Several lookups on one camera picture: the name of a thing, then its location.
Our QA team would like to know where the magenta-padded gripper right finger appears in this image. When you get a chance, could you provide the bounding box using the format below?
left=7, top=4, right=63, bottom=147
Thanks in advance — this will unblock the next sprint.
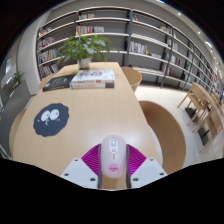
left=125, top=143, right=168, bottom=190

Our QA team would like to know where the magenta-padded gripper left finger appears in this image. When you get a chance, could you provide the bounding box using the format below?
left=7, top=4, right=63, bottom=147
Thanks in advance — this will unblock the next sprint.
left=60, top=143, right=103, bottom=190

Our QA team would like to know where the pink computer mouse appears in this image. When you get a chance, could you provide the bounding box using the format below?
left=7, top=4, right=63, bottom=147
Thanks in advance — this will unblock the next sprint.
left=100, top=134, right=128, bottom=179

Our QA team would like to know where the dark cloud-shaped mouse pad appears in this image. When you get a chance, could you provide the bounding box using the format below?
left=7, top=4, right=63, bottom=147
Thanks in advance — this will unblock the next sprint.
left=33, top=102, right=70, bottom=138

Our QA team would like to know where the white book with red spine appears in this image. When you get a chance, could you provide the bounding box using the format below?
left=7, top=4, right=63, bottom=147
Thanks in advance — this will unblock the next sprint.
left=70, top=81, right=116, bottom=90

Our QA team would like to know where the group of slatted wooden chairs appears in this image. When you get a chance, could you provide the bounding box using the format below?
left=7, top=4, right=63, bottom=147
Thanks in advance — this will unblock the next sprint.
left=176, top=81, right=224, bottom=154

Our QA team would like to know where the black book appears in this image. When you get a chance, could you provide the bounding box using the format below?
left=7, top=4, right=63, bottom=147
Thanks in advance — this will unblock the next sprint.
left=42, top=74, right=77, bottom=93

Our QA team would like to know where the white illustrated book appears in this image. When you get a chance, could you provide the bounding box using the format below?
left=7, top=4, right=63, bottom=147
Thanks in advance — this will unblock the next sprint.
left=70, top=69, right=116, bottom=84

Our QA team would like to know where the small green potted plant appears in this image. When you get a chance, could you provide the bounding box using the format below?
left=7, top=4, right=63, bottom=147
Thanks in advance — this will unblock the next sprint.
left=11, top=70, right=25, bottom=88

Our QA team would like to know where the green potted table plant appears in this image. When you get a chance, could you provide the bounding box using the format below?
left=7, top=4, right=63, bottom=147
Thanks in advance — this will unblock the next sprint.
left=57, top=34, right=113, bottom=70

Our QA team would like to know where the group of ceiling lights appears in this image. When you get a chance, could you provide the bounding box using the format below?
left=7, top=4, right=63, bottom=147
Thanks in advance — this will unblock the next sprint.
left=159, top=0, right=214, bottom=50

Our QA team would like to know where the grey bookshelf unit with books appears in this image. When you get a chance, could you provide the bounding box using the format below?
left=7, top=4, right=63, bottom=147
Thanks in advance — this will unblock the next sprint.
left=35, top=6, right=224, bottom=101

